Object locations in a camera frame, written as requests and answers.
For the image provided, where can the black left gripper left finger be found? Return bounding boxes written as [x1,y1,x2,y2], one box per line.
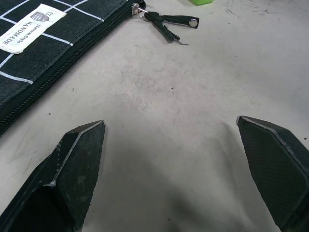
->
[0,120,106,232]

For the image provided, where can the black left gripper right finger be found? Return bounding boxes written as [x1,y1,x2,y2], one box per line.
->
[236,116,309,232]

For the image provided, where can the dark object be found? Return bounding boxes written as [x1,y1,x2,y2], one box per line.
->
[0,0,147,139]

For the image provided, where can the black zipper pull strap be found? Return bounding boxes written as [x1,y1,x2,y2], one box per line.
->
[144,11,200,46]

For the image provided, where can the green object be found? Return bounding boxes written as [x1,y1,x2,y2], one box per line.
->
[188,0,214,6]

